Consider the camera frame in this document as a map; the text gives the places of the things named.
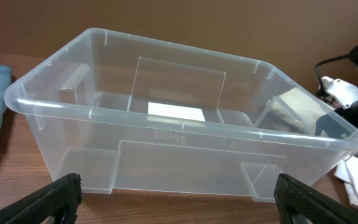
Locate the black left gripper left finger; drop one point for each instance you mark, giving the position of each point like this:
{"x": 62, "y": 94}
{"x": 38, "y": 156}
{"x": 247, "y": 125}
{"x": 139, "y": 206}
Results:
{"x": 57, "y": 202}

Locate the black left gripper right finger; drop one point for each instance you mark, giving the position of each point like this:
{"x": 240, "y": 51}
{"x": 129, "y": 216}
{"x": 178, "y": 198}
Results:
{"x": 299, "y": 203}

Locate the cream cloth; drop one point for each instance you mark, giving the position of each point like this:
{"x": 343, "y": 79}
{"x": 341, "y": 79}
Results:
{"x": 293, "y": 111}

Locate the clear plastic storage bin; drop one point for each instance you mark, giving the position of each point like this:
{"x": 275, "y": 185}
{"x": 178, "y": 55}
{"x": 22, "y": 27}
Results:
{"x": 87, "y": 107}

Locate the white label sticker in bin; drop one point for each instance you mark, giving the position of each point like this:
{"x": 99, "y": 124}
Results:
{"x": 173, "y": 111}

